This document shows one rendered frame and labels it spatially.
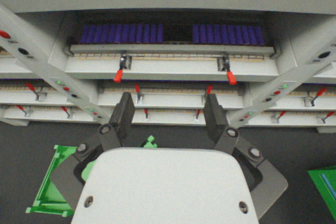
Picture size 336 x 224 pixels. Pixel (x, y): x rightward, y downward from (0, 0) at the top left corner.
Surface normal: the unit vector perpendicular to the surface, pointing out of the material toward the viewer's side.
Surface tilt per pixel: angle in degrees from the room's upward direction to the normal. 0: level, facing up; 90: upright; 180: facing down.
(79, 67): 17
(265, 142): 0
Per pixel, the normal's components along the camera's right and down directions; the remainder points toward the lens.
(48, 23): 1.00, 0.02
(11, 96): -0.01, -0.26
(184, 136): -0.01, -0.53
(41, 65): -0.03, 0.85
